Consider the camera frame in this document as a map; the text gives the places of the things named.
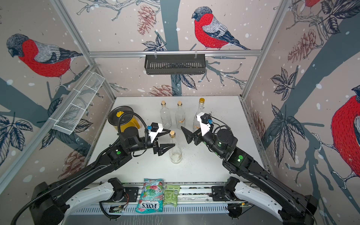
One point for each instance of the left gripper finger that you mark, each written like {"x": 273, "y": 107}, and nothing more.
{"x": 162, "y": 148}
{"x": 162, "y": 133}

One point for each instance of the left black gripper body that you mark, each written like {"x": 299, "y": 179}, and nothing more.
{"x": 143, "y": 143}

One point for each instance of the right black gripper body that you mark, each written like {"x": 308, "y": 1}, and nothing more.
{"x": 211, "y": 142}

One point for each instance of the round glass bottle cork stopper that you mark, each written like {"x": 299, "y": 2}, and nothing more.
{"x": 175, "y": 152}

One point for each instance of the square glass bottle with cork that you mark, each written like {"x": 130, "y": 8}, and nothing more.
{"x": 165, "y": 116}

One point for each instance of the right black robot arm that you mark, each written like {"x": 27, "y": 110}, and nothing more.
{"x": 252, "y": 183}

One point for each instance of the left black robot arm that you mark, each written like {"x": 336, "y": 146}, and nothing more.
{"x": 50, "y": 203}

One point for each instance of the tall glass bottle gold cap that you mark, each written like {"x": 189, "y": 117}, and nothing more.
{"x": 196, "y": 123}

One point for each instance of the square glass bottle cork stopper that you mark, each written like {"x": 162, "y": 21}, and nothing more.
{"x": 180, "y": 116}

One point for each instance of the yellow pot with glass lid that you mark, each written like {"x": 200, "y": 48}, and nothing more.
{"x": 124, "y": 122}

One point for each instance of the green snack packet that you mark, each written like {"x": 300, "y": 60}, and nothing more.
{"x": 171, "y": 193}

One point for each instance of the Fox's candy bag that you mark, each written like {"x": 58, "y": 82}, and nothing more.
{"x": 152, "y": 196}

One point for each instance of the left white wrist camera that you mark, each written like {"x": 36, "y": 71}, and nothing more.
{"x": 153, "y": 130}

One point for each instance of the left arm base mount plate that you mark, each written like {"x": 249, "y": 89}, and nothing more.
{"x": 122, "y": 193}

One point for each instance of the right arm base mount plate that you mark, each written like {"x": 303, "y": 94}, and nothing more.
{"x": 226, "y": 192}

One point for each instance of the aluminium front rail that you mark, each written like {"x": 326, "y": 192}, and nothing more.
{"x": 188, "y": 194}

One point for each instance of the black hanging wire shelf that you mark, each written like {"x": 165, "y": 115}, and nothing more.
{"x": 175, "y": 64}

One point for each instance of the white wire mesh basket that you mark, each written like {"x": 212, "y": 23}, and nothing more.
{"x": 71, "y": 117}

